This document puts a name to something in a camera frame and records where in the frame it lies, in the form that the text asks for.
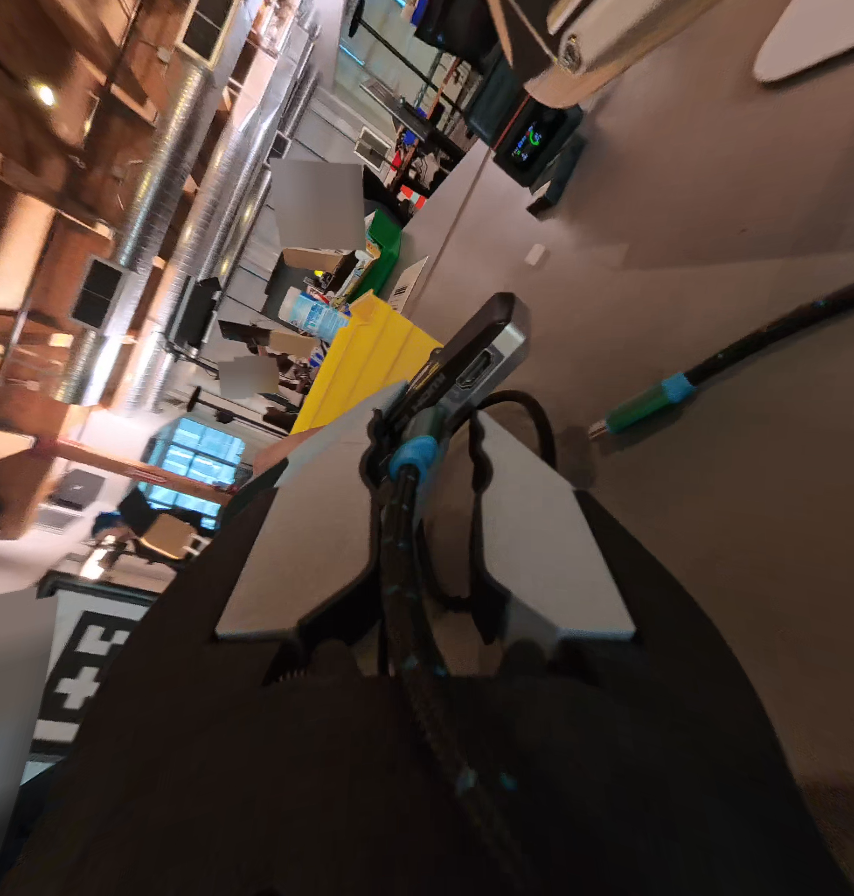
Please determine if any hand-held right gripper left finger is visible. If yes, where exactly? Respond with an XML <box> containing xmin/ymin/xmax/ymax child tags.
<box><xmin>215</xmin><ymin>409</ymin><xmax>389</xmax><ymax>648</ymax></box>

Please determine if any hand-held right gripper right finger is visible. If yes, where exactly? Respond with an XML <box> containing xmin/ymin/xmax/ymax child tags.
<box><xmin>467</xmin><ymin>409</ymin><xmax>639</xmax><ymax>648</ymax></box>

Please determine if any black switch pigtail cable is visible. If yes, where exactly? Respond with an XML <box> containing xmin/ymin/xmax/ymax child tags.
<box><xmin>427</xmin><ymin>391</ymin><xmax>559</xmax><ymax>613</ymax></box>

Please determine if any braided black hdmi cable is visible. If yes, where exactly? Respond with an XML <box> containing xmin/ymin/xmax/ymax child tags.
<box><xmin>374</xmin><ymin>275</ymin><xmax>854</xmax><ymax>896</ymax></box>

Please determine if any yellow plastic bin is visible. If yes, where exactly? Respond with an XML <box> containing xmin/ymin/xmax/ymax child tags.
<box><xmin>290</xmin><ymin>290</ymin><xmax>443</xmax><ymax>436</ymax></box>

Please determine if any black hdmi switch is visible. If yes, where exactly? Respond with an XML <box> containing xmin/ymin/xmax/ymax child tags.
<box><xmin>404</xmin><ymin>292</ymin><xmax>530</xmax><ymax>438</ymax></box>

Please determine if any window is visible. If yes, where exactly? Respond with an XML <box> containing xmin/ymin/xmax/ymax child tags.
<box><xmin>139</xmin><ymin>415</ymin><xmax>247</xmax><ymax>512</ymax></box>

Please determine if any white blue wipes canister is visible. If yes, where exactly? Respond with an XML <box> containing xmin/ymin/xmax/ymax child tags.
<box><xmin>280</xmin><ymin>287</ymin><xmax>351</xmax><ymax>344</ymax></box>

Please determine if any black framed poster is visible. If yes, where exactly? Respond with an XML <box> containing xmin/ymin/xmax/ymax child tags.
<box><xmin>21</xmin><ymin>570</ymin><xmax>165</xmax><ymax>767</ymax></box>

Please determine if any clear bag with label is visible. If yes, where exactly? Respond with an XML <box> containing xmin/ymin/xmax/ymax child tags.
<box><xmin>385</xmin><ymin>258</ymin><xmax>429</xmax><ymax>312</ymax></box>

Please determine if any brown cardboard box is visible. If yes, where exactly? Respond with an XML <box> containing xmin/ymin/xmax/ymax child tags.
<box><xmin>262</xmin><ymin>246</ymin><xmax>361</xmax><ymax>319</ymax></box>

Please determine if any green cardboard-filled bin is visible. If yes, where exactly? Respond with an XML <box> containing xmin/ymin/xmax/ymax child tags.
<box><xmin>357</xmin><ymin>210</ymin><xmax>403</xmax><ymax>302</ymax></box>

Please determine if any dark charger case with display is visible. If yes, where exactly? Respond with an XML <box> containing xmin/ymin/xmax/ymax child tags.
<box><xmin>492</xmin><ymin>98</ymin><xmax>586</xmax><ymax>189</ymax></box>

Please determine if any monitor on white stand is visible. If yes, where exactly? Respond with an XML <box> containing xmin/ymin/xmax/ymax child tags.
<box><xmin>483</xmin><ymin>0</ymin><xmax>854</xmax><ymax>111</ymax></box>

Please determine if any wooden post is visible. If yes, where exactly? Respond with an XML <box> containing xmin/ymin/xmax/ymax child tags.
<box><xmin>35</xmin><ymin>434</ymin><xmax>232</xmax><ymax>505</ymax></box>

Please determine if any silver ventilation duct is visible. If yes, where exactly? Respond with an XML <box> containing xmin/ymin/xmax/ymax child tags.
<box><xmin>52</xmin><ymin>59</ymin><xmax>214</xmax><ymax>407</ymax></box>
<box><xmin>126</xmin><ymin>70</ymin><xmax>316</xmax><ymax>414</ymax></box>

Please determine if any black camera battery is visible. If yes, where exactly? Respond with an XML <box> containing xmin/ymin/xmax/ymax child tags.
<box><xmin>527</xmin><ymin>136</ymin><xmax>590</xmax><ymax>219</ymax></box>

